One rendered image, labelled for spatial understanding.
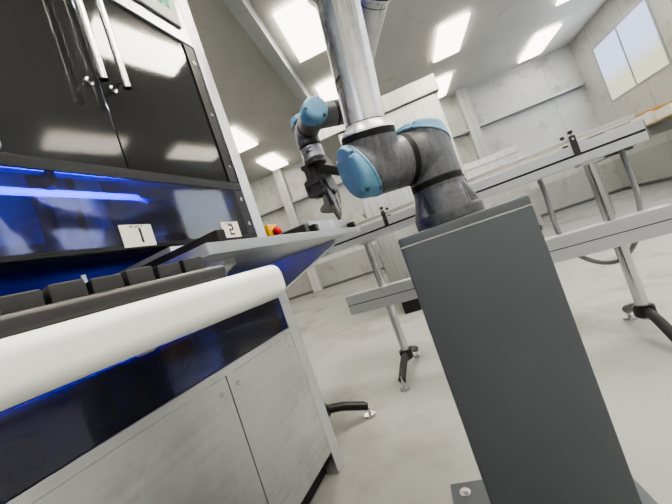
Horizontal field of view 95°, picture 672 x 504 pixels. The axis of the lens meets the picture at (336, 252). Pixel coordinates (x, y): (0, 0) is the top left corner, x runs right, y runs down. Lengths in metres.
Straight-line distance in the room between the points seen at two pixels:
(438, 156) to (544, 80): 11.54
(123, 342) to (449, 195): 0.62
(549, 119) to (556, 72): 1.36
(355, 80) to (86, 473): 0.89
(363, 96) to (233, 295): 0.52
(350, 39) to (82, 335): 0.64
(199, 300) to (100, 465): 0.65
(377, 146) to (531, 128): 11.07
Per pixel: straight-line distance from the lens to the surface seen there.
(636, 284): 1.95
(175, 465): 0.93
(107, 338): 0.20
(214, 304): 0.23
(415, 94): 3.63
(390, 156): 0.66
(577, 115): 12.18
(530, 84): 12.08
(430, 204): 0.70
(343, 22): 0.72
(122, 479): 0.87
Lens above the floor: 0.79
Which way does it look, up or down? 2 degrees up
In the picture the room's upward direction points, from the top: 19 degrees counter-clockwise
